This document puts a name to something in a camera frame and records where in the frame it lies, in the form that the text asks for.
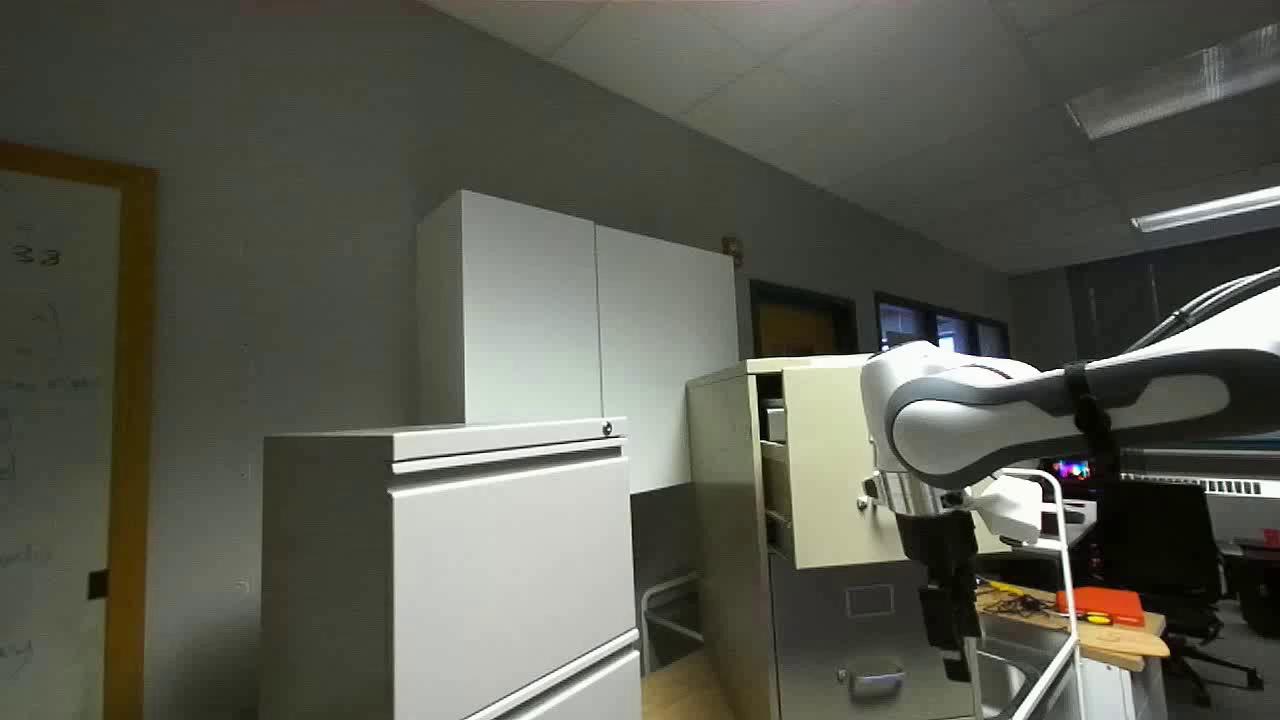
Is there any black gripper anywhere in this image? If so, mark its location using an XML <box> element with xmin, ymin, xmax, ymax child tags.
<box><xmin>898</xmin><ymin>509</ymin><xmax>983</xmax><ymax>688</ymax></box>

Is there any beige cabinet drawer with label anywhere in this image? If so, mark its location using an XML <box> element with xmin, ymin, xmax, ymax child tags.
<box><xmin>756</xmin><ymin>352</ymin><xmax>925</xmax><ymax>577</ymax></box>

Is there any beige metal file cabinet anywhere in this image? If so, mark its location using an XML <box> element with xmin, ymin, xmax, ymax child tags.
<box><xmin>686</xmin><ymin>352</ymin><xmax>1023</xmax><ymax>720</ymax></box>

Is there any grey lateral file cabinet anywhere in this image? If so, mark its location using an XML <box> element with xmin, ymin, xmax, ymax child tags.
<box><xmin>257</xmin><ymin>417</ymin><xmax>643</xmax><ymax>720</ymax></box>

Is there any orange tool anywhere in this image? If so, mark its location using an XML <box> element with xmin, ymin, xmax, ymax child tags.
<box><xmin>1054</xmin><ymin>583</ymin><xmax>1152</xmax><ymax>631</ymax></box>

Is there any small wooden table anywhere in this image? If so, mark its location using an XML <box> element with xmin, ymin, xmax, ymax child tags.
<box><xmin>975</xmin><ymin>577</ymin><xmax>1176</xmax><ymax>676</ymax></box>

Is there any black office chair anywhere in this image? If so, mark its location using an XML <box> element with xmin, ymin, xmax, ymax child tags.
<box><xmin>1102</xmin><ymin>478</ymin><xmax>1267</xmax><ymax>705</ymax></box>

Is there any dark framed doorway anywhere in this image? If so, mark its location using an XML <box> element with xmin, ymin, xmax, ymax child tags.
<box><xmin>748</xmin><ymin>277</ymin><xmax>864</xmax><ymax>361</ymax></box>

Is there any narrow ceiling light tube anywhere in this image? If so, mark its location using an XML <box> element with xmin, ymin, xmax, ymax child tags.
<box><xmin>1127</xmin><ymin>181</ymin><xmax>1280</xmax><ymax>240</ymax></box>

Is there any wide ceiling light panel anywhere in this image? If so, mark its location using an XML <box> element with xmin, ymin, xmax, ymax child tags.
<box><xmin>1063</xmin><ymin>16</ymin><xmax>1280</xmax><ymax>144</ymax></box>

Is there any white metal tube frame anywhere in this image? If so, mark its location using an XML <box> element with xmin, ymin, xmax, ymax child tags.
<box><xmin>975</xmin><ymin>463</ymin><xmax>1084</xmax><ymax>720</ymax></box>

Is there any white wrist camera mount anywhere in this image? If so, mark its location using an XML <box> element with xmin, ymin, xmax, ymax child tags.
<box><xmin>966</xmin><ymin>470</ymin><xmax>1054</xmax><ymax>548</ymax></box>

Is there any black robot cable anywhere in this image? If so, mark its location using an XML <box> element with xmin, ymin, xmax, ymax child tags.
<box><xmin>1060</xmin><ymin>357</ymin><xmax>1127</xmax><ymax>593</ymax></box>

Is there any dark wall window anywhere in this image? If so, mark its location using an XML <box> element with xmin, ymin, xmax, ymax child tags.
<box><xmin>874</xmin><ymin>293</ymin><xmax>1015</xmax><ymax>361</ymax></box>

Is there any white wall cabinet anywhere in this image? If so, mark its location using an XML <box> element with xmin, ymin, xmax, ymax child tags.
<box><xmin>411</xmin><ymin>190</ymin><xmax>745</xmax><ymax>498</ymax></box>

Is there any whiteboard with wooden frame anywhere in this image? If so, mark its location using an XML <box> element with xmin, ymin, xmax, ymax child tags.
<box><xmin>0</xmin><ymin>139</ymin><xmax>162</xmax><ymax>720</ymax></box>

